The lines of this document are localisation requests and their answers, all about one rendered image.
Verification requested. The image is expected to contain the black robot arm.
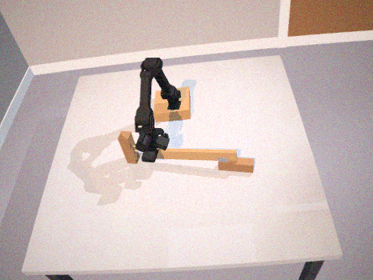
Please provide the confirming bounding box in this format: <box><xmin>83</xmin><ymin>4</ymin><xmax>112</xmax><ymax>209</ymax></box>
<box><xmin>134</xmin><ymin>58</ymin><xmax>181</xmax><ymax>152</ymax></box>

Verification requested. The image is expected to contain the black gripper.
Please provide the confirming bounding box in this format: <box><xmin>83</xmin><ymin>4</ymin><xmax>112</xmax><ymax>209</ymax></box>
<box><xmin>141</xmin><ymin>128</ymin><xmax>164</xmax><ymax>162</ymax></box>

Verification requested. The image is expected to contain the long wooden rail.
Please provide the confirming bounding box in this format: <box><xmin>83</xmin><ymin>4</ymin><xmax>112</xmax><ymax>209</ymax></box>
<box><xmin>156</xmin><ymin>148</ymin><xmax>238</xmax><ymax>162</ymax></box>

